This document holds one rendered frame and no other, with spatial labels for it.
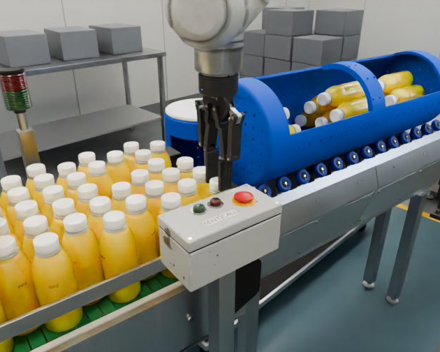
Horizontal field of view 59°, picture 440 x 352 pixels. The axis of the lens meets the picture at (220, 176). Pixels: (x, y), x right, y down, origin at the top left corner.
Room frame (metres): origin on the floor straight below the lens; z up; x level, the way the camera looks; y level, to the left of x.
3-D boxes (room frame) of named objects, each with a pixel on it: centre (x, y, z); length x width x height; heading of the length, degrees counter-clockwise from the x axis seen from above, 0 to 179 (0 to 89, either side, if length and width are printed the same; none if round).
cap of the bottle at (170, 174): (0.78, 0.11, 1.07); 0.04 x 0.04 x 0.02
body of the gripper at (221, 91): (0.74, 0.00, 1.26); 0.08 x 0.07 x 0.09; 37
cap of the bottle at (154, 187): (0.72, 0.14, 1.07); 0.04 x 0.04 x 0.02
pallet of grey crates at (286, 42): (4.95, -0.94, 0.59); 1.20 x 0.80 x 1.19; 44
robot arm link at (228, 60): (0.74, 0.00, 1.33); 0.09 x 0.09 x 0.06
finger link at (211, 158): (0.76, 0.02, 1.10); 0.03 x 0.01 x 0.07; 127
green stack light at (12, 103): (1.00, 0.53, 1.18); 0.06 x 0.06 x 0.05
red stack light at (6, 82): (1.00, 0.53, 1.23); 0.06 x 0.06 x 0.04
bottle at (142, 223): (0.66, 0.16, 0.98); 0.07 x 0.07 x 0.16
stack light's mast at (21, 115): (1.00, 0.53, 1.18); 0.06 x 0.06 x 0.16
